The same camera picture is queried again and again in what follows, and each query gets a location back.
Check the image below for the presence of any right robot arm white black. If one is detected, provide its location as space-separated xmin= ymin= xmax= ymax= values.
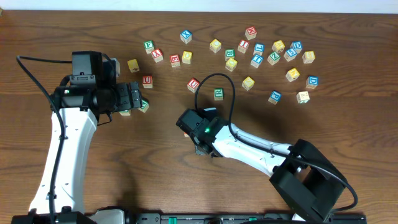
xmin=179 ymin=116 xmax=352 ymax=223

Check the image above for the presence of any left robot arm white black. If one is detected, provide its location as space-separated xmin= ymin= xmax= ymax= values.
xmin=12 ymin=82 xmax=142 ymax=223

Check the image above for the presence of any green J block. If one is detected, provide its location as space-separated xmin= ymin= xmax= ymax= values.
xmin=119 ymin=110 xmax=131 ymax=116

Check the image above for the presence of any green N block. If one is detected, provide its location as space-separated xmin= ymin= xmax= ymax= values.
xmin=139 ymin=100 xmax=149 ymax=113

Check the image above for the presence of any red U block left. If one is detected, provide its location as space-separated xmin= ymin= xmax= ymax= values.
xmin=142 ymin=75 xmax=154 ymax=88

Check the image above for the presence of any red u block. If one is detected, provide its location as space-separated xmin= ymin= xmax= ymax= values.
xmin=142 ymin=75 xmax=154 ymax=88
xmin=187 ymin=78 xmax=200 ymax=93

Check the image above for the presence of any yellow block far left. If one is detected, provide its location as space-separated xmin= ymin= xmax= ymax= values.
xmin=127 ymin=59 xmax=139 ymax=73

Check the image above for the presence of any red X block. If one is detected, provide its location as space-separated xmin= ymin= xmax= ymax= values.
xmin=150 ymin=49 xmax=164 ymax=63

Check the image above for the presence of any green F block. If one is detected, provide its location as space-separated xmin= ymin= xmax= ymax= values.
xmin=144 ymin=40 xmax=155 ymax=54

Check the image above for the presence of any green R block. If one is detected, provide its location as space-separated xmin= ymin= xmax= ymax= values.
xmin=213 ymin=88 xmax=224 ymax=101

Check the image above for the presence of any red E block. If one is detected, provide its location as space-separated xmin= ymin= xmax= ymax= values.
xmin=170 ymin=54 xmax=180 ymax=68

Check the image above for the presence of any red U block centre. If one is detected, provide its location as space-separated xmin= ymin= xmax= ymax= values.
xmin=187 ymin=78 xmax=200 ymax=93

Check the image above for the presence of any yellow block near E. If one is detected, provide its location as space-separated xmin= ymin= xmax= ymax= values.
xmin=182 ymin=51 xmax=193 ymax=64

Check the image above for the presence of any yellow block centre right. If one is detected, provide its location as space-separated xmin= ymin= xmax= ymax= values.
xmin=242 ymin=76 xmax=255 ymax=91

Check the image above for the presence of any blue X block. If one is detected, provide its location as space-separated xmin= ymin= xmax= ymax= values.
xmin=180 ymin=30 xmax=192 ymax=44

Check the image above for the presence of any yellow block under B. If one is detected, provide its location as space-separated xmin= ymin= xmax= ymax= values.
xmin=225 ymin=58 xmax=238 ymax=72

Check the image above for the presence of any blue P block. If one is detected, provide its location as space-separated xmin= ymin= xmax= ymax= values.
xmin=268 ymin=90 xmax=282 ymax=105

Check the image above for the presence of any green B block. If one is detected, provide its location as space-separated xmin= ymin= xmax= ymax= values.
xmin=224 ymin=49 xmax=236 ymax=61

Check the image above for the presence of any yellow block top centre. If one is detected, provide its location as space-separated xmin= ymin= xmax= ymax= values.
xmin=210 ymin=39 xmax=222 ymax=54

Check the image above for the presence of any blue T block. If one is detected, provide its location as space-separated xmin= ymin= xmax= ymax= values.
xmin=251 ymin=54 xmax=264 ymax=68

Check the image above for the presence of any red I block top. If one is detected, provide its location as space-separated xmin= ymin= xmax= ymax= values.
xmin=238 ymin=40 xmax=249 ymax=54

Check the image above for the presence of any plain L block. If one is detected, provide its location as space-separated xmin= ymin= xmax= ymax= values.
xmin=296 ymin=91 xmax=310 ymax=104

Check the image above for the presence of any green Z block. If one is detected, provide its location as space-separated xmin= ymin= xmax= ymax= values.
xmin=267 ymin=52 xmax=280 ymax=65

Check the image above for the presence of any blue L block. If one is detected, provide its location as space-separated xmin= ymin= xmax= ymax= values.
xmin=253 ymin=43 xmax=265 ymax=56

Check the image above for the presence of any yellow block right middle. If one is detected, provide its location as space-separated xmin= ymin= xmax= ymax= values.
xmin=285 ymin=68 xmax=300 ymax=82

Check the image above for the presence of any red block top right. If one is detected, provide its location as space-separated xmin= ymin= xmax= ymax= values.
xmin=245 ymin=26 xmax=257 ymax=40

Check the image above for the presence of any yellow block upper right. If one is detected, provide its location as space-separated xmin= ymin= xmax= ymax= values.
xmin=272 ymin=40 xmax=285 ymax=54

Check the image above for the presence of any blue D block lower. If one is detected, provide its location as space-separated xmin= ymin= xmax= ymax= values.
xmin=306 ymin=76 xmax=319 ymax=89

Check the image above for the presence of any blue d block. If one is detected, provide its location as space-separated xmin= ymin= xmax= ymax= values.
xmin=306 ymin=76 xmax=319 ymax=89
xmin=290 ymin=41 xmax=303 ymax=54

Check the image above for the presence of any blue S block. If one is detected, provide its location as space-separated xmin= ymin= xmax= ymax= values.
xmin=284 ymin=48 xmax=297 ymax=62

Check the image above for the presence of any blue D block upper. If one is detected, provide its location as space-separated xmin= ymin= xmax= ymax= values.
xmin=290 ymin=41 xmax=303 ymax=54

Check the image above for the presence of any yellow block far right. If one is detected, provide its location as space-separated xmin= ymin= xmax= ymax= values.
xmin=302 ymin=51 xmax=315 ymax=63

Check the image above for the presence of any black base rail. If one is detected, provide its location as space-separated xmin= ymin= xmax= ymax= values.
xmin=11 ymin=212 xmax=367 ymax=224

